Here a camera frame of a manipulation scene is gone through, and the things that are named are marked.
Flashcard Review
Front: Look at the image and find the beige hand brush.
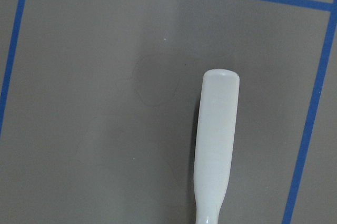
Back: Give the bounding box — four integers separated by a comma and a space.
193, 69, 240, 223

